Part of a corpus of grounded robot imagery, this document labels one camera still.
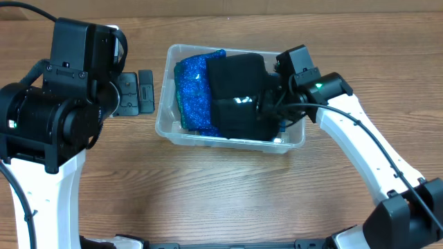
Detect blue denim jeans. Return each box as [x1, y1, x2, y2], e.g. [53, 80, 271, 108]
[279, 120, 287, 133]

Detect long black garment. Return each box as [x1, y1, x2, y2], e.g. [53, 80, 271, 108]
[256, 73, 286, 141]

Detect blue sequin fabric bundle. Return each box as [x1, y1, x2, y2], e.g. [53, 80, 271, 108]
[174, 49, 226, 137]

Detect clear plastic storage bin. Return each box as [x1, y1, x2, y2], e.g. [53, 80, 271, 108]
[154, 43, 307, 155]

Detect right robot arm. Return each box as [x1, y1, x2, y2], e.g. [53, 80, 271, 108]
[257, 72, 442, 248]

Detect large black garment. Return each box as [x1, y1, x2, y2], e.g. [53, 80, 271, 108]
[206, 53, 267, 141]

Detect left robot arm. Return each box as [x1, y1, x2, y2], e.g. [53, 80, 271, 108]
[1, 58, 154, 248]

